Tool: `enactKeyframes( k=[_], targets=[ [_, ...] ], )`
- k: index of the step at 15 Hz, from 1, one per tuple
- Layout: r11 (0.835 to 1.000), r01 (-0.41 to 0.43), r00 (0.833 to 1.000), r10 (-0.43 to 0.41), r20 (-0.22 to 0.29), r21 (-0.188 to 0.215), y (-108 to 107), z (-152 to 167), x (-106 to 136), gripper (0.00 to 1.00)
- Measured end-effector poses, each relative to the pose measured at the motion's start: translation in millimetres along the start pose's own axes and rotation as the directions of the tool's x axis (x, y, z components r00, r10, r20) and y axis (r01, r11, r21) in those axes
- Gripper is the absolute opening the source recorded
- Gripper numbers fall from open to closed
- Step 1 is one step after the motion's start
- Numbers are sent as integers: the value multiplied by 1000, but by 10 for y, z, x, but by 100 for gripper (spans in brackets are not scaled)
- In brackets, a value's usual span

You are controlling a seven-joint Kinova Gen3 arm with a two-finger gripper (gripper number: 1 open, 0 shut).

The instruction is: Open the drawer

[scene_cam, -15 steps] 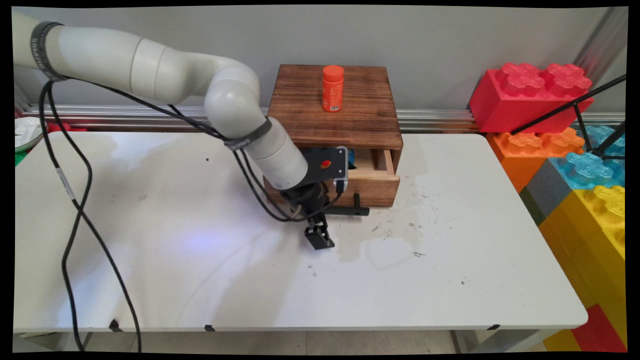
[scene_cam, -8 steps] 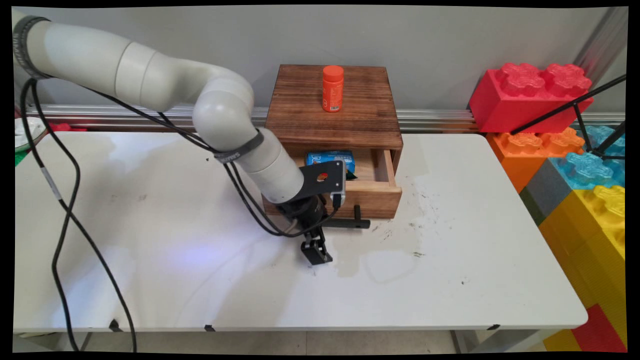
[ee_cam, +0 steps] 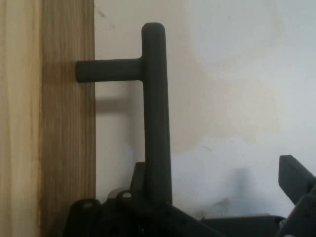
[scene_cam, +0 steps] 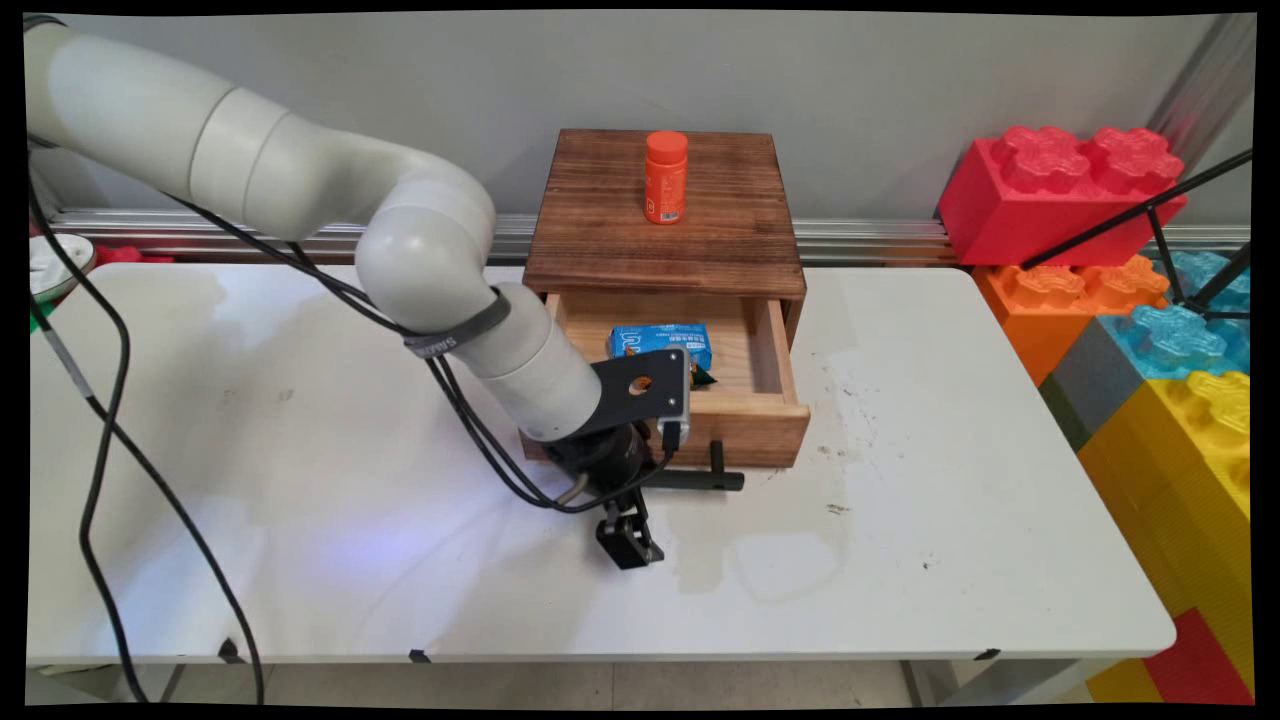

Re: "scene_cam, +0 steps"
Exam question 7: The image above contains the blue snack packet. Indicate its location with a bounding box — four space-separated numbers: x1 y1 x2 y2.
608 322 715 374

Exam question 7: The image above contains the wooden drawer with black handle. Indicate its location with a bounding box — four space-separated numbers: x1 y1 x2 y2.
519 291 812 493

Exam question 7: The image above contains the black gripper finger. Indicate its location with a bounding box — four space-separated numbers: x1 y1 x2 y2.
626 486 667 565
596 496 653 572

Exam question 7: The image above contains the big red toy brick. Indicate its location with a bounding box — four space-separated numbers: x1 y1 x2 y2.
937 125 1190 269

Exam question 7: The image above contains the black tripod stand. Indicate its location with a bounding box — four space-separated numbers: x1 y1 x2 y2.
1018 150 1254 322

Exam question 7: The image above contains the white bowl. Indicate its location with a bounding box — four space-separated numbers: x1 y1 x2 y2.
29 233 96 305

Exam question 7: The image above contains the big orange toy brick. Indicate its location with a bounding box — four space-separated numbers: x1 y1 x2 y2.
972 254 1171 387

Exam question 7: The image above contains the orange plastic bottle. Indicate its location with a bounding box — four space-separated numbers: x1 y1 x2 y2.
644 131 690 226

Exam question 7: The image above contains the big grey toy brick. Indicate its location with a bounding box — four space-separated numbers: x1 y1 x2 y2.
1038 317 1147 452

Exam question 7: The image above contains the aluminium rail along wall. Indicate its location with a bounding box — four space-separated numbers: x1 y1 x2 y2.
44 208 1252 267

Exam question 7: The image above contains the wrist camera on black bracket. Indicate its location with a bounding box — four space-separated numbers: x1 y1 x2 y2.
570 346 694 453

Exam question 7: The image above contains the big translucent blue toy brick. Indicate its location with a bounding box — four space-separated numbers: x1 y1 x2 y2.
1098 250 1252 382

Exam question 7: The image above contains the big yellow toy brick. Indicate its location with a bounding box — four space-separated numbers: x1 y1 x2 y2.
1077 371 1253 693

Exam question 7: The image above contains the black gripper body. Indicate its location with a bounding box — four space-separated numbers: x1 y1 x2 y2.
544 418 653 498

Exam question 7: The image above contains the small red toy brick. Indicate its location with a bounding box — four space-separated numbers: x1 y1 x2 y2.
1142 607 1254 704

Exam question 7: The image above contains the grey velcro strap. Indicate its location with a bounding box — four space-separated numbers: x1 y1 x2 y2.
402 287 514 360

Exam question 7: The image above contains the aluminium frame post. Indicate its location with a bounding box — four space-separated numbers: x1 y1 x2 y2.
1144 14 1257 163

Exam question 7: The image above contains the dark wooden drawer cabinet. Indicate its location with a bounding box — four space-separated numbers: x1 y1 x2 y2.
522 128 808 348

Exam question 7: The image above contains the black cable over table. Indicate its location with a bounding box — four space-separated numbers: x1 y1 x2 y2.
27 180 267 705

